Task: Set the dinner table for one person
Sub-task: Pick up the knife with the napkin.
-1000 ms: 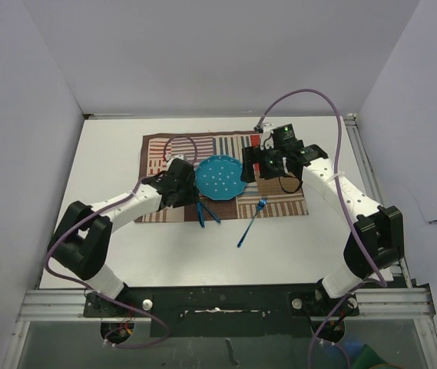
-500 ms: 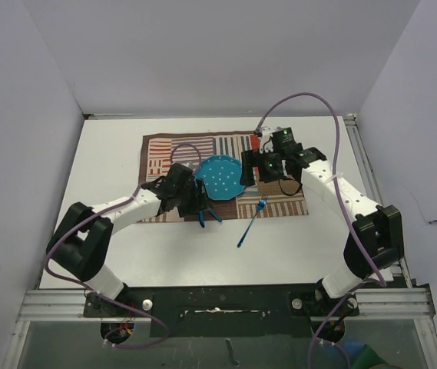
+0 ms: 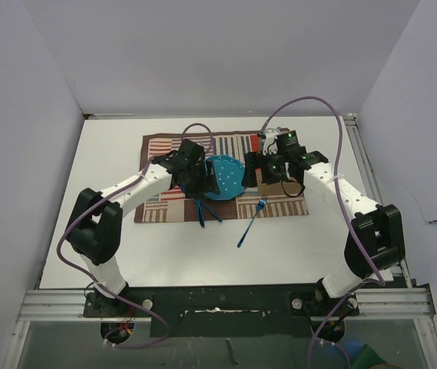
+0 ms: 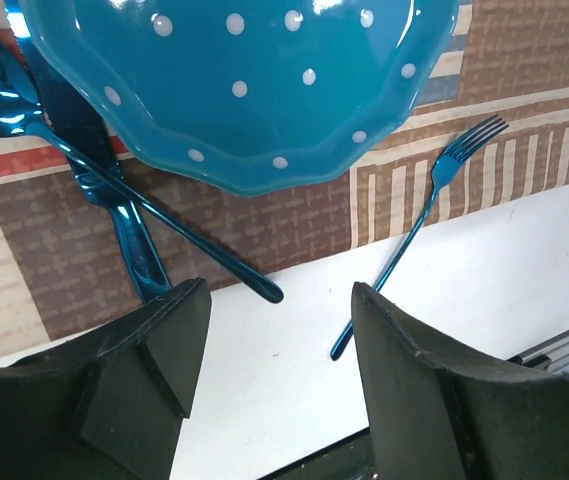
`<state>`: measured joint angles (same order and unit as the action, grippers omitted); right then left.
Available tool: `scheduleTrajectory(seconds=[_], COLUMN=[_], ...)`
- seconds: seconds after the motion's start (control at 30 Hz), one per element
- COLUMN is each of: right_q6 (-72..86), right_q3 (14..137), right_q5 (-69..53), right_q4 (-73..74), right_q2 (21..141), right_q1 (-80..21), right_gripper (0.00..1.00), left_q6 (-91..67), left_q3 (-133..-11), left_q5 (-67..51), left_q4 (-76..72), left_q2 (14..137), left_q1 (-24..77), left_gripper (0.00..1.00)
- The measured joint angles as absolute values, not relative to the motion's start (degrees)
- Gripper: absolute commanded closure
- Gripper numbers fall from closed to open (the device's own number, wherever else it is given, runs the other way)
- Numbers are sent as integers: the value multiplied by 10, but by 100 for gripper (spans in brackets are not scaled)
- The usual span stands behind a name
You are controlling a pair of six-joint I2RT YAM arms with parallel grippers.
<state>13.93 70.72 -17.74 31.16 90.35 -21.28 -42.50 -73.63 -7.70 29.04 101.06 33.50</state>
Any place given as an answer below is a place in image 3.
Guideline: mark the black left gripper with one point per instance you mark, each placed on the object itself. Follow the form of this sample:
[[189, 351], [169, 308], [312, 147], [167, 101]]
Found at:
[[207, 182]]

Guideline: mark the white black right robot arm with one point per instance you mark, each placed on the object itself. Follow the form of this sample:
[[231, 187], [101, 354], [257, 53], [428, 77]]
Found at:
[[375, 240]]

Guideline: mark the aluminium frame rail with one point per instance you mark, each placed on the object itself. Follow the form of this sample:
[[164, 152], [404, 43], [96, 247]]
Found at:
[[355, 161], [373, 304]]

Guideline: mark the aluminium right frame rail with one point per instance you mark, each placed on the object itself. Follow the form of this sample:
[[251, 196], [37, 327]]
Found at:
[[355, 161]]

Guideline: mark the white blue mug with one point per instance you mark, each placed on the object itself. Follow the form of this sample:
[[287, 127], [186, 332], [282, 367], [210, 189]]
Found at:
[[268, 136]]

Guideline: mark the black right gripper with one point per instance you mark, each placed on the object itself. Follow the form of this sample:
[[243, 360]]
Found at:
[[256, 161]]

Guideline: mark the blue polka dot plate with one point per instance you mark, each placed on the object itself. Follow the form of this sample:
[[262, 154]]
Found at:
[[228, 174]]

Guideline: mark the green object bottom corner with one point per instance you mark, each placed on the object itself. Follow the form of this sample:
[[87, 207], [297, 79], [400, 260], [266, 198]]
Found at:
[[367, 358]]

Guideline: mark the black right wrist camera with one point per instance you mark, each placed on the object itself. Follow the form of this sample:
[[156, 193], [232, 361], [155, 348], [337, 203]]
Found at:
[[287, 143]]

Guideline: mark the aluminium front frame rail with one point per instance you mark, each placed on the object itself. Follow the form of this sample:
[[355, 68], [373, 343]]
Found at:
[[373, 304]]

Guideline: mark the blue metallic knife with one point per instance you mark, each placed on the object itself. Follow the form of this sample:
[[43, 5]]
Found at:
[[200, 214]]

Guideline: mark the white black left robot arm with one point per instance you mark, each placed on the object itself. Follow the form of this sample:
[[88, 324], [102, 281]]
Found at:
[[93, 234]]

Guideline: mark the striped patchwork placemat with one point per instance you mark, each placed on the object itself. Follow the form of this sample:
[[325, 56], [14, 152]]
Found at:
[[173, 207]]

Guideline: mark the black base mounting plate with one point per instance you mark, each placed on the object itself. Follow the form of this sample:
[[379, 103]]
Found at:
[[220, 311]]

